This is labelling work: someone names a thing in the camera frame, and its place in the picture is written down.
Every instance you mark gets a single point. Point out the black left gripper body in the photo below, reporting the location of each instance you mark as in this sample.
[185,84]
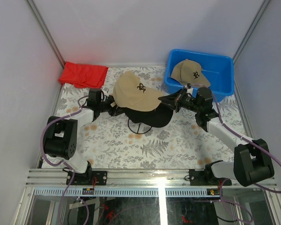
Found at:
[110,106]

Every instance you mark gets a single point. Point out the beige sport baseball cap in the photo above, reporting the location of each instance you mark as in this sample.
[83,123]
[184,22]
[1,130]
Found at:
[130,92]

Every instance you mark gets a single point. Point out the red folded cloth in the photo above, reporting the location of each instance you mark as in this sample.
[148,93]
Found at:
[84,75]

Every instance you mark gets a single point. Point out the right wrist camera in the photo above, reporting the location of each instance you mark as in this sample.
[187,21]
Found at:
[188,86]

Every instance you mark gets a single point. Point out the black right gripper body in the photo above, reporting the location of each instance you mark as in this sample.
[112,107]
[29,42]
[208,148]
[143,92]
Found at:
[184,101]

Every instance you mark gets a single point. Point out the aluminium mounting rail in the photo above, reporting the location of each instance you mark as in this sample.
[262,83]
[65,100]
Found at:
[122,178]

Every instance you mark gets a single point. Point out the black wire hat stand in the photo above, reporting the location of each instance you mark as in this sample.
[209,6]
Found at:
[138,128]

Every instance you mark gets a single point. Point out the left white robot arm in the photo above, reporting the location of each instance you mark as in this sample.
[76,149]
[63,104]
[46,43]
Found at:
[59,139]

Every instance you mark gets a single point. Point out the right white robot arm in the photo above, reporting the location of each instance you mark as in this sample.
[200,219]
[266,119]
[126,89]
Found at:
[251,163]

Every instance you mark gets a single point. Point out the blue plastic bin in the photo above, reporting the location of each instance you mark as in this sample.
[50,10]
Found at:
[218,69]

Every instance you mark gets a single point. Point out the black baseball cap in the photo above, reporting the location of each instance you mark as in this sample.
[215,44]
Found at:
[157,118]

